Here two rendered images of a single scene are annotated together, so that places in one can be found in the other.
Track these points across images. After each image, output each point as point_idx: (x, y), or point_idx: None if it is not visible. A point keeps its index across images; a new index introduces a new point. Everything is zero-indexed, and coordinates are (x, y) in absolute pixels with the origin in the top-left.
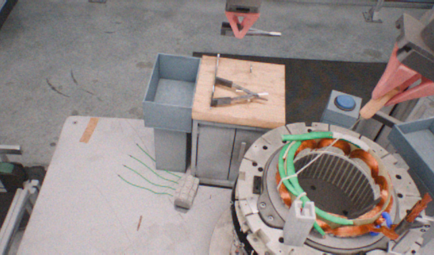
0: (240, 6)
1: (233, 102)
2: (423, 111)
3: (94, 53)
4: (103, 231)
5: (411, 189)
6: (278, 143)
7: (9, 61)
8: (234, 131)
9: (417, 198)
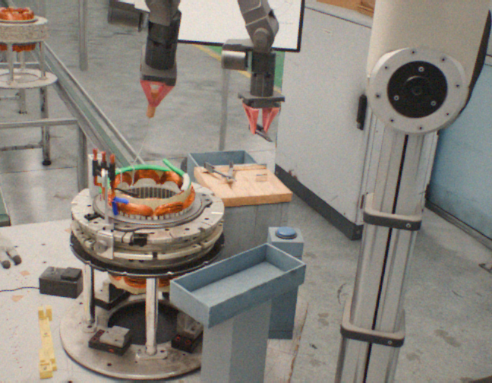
0: (241, 95)
1: (219, 178)
2: (386, 336)
3: (413, 295)
4: None
5: (178, 234)
6: None
7: (340, 256)
8: None
9: (168, 235)
